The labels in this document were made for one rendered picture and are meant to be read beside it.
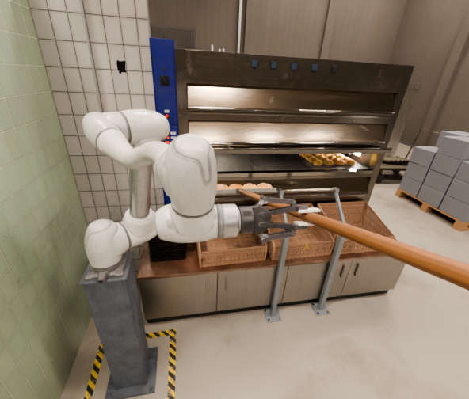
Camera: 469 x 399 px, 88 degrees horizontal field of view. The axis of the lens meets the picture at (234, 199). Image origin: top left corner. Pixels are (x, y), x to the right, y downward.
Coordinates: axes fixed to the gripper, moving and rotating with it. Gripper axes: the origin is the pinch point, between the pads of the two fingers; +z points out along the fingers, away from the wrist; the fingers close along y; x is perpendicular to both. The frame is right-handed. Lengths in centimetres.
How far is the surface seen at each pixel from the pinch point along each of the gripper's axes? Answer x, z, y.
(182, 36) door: -790, -36, -443
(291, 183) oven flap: -157, 65, -1
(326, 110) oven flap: -130, 83, -62
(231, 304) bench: -135, 1, 103
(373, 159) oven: -151, 148, -23
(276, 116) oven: -134, 40, -57
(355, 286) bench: -134, 121, 98
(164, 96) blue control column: -127, -48, -67
